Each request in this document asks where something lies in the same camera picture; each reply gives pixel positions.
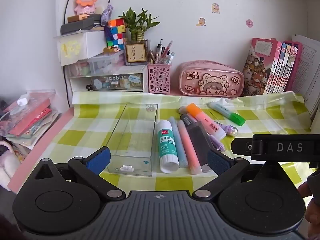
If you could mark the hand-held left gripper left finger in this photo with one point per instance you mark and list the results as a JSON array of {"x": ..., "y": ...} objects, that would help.
[{"x": 98, "y": 158}]

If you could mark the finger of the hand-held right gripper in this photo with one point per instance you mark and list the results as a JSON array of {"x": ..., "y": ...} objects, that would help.
[{"x": 241, "y": 146}]

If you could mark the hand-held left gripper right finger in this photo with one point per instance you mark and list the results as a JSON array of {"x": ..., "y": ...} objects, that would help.
[{"x": 220, "y": 162}]

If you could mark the purple pen with bead cap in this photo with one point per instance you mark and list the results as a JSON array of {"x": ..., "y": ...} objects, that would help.
[{"x": 231, "y": 131}]

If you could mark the green cap highlighter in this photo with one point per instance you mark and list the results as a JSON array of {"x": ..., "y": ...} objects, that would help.
[{"x": 235, "y": 118}]

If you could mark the pink highlighter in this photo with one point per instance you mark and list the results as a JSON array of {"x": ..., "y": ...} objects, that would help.
[{"x": 191, "y": 152}]

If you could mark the dark grey translucent pen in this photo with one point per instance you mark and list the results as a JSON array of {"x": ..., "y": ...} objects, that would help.
[{"x": 197, "y": 135}]

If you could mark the orange highlighter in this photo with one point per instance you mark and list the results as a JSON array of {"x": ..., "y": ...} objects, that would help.
[{"x": 200, "y": 116}]

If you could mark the light blue highlighter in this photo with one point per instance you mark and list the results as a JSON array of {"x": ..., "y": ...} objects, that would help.
[{"x": 175, "y": 130}]

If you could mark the white glue stick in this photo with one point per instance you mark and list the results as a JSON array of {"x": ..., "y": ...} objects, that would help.
[{"x": 167, "y": 145}]

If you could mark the person's right hand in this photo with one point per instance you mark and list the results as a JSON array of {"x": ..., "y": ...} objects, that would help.
[{"x": 313, "y": 212}]

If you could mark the green checkered tablecloth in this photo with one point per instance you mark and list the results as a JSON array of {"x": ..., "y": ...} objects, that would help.
[{"x": 262, "y": 120}]

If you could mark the black binder clip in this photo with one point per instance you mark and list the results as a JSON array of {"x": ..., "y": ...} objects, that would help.
[{"x": 89, "y": 87}]

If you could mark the pink pencil case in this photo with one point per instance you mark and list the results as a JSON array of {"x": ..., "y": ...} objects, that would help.
[{"x": 212, "y": 80}]

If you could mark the stack of printed papers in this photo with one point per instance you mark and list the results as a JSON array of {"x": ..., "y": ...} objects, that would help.
[{"x": 310, "y": 75}]

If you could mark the white drawer organizer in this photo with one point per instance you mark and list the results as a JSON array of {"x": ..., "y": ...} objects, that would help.
[{"x": 80, "y": 81}]

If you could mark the pink spine book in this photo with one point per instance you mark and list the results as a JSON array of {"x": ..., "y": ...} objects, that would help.
[
  {"x": 289, "y": 67},
  {"x": 284, "y": 67},
  {"x": 274, "y": 67},
  {"x": 279, "y": 67}
]

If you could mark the white plush toy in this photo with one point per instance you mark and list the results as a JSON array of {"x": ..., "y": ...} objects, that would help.
[{"x": 7, "y": 165}]

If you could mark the white charger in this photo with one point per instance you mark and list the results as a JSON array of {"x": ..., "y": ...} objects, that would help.
[{"x": 22, "y": 102}]

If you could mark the clear plastic drawer box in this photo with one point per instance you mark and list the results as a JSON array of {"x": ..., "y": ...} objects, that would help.
[{"x": 105, "y": 63}]

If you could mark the pink perforated pen holder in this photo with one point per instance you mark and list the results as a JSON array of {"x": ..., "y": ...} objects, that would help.
[{"x": 158, "y": 78}]

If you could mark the small doll figurine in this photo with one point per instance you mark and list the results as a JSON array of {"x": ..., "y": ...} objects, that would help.
[{"x": 111, "y": 50}]

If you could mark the bamboo plant in glass pot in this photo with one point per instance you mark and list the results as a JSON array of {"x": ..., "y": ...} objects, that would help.
[{"x": 135, "y": 52}]

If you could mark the clear bag with yellow pieces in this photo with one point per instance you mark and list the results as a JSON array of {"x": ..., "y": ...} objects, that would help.
[{"x": 70, "y": 48}]

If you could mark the bunch of pens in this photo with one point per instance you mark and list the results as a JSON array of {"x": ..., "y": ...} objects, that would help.
[{"x": 160, "y": 55}]

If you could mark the colourful twist cube puzzle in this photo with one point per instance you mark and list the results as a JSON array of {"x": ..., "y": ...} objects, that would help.
[{"x": 116, "y": 33}]

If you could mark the dark grey case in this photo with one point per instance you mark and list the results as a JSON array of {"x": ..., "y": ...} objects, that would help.
[{"x": 75, "y": 27}]

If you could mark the black box with white label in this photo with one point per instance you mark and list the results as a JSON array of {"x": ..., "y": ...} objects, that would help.
[{"x": 96, "y": 20}]

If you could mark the small brown box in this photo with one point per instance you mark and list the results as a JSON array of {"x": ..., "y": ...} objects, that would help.
[{"x": 75, "y": 18}]

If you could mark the purple sachet with tassel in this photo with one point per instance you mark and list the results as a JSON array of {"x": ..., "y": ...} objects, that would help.
[{"x": 107, "y": 15}]

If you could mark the pink lion toy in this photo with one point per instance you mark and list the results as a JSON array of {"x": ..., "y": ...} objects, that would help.
[{"x": 85, "y": 2}]

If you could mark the round pink wall sticker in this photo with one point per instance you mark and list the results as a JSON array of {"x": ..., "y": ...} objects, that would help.
[{"x": 249, "y": 23}]

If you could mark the bird wall sticker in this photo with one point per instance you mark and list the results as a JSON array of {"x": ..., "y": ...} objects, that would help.
[{"x": 201, "y": 22}]

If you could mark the yellow wall sticker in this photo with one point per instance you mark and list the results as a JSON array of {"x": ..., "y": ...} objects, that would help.
[{"x": 215, "y": 7}]

